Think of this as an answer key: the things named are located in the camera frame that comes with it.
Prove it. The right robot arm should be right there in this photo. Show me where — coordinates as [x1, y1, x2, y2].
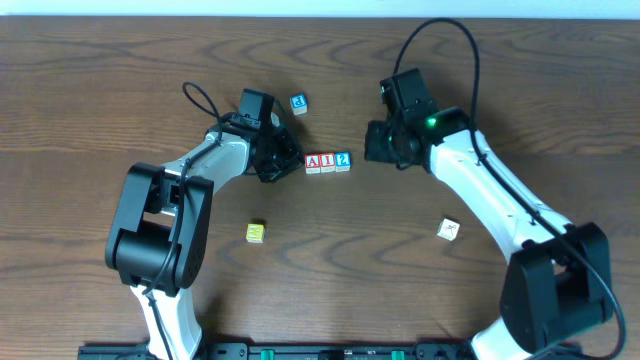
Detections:
[365, 108, 620, 359]

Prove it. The right black cable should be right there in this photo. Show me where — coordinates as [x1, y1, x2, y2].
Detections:
[392, 17, 627, 360]

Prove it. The red letter A block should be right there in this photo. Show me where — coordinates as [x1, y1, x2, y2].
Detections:
[305, 154, 321, 174]

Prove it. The blue number 2 block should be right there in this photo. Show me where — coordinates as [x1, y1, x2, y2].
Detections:
[335, 152, 351, 172]

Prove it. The black cable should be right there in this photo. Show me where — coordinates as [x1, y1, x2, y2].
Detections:
[392, 17, 627, 360]
[117, 81, 289, 360]

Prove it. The white block with red drawing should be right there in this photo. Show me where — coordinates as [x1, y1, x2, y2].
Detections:
[437, 218, 460, 241]

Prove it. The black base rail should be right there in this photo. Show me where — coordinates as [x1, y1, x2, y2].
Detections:
[77, 342, 479, 360]

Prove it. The yellow wooden block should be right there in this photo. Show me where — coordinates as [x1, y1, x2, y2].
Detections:
[246, 224, 265, 243]

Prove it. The left black cable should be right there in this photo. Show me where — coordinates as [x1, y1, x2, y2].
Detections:
[117, 81, 289, 360]

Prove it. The red letter I block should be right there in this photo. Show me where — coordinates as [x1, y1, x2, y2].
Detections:
[319, 153, 336, 173]

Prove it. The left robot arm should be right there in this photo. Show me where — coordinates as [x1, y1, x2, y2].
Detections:
[105, 126, 304, 359]

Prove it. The blue letter P block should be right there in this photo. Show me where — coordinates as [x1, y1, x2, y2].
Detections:
[290, 94, 308, 116]

